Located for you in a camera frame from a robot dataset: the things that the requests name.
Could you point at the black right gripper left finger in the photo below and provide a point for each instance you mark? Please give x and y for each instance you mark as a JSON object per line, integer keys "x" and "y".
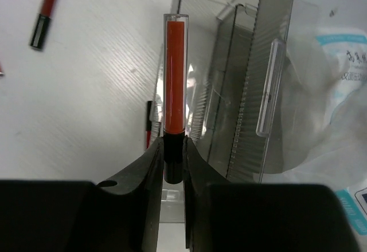
{"x": 120, "y": 213}

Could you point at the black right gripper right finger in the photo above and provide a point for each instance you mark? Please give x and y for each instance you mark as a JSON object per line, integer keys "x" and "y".
{"x": 225, "y": 216}

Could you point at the dark red lipstick tube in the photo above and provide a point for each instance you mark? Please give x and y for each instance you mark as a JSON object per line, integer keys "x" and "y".
{"x": 148, "y": 126}

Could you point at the clear packet blue label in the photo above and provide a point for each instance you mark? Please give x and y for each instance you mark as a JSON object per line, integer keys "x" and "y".
{"x": 323, "y": 109}

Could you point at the red lip gloss black cap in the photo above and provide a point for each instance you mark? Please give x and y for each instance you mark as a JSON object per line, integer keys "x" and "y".
{"x": 42, "y": 25}

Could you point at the clear acrylic makeup organizer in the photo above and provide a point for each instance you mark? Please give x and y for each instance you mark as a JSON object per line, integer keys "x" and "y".
{"x": 237, "y": 58}

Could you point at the red lip gloss tube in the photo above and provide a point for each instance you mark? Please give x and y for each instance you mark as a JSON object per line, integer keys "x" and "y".
{"x": 174, "y": 93}

